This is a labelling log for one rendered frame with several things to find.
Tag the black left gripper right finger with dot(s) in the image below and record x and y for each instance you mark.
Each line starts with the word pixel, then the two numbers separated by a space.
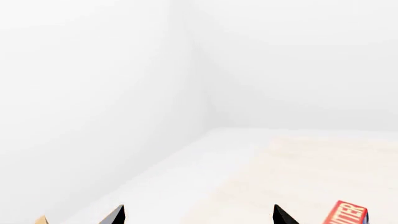
pixel 282 217

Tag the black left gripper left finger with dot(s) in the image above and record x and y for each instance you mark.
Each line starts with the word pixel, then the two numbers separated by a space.
pixel 115 217

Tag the tan wooden cabinet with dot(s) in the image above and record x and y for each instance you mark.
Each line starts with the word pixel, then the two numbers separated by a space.
pixel 42 221

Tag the red butter box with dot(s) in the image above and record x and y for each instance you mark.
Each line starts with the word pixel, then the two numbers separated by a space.
pixel 345 212

